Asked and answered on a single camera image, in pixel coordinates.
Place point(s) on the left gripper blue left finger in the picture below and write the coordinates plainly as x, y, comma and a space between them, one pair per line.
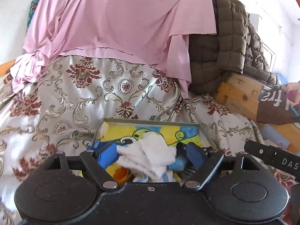
108, 156

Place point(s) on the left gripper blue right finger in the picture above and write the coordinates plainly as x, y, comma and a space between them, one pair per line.
196, 155

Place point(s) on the white fluffy sock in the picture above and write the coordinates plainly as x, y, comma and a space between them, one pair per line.
150, 155

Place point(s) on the striped colourful cloth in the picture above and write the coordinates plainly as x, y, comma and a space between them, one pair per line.
143, 178

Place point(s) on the brown printed cloth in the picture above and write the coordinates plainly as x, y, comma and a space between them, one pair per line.
280, 105

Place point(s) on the floral satin bedspread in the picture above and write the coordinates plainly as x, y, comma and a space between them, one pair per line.
63, 110

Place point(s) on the olive quilted jacket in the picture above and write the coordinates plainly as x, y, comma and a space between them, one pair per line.
236, 47

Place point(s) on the pink draped cloth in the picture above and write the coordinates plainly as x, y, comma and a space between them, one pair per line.
151, 32

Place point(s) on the wooden bed frame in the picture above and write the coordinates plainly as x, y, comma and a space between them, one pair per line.
241, 94

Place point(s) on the wooden headboard rail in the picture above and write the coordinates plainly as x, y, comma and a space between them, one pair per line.
5, 68

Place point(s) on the colourful wall poster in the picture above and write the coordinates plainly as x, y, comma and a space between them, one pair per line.
31, 12

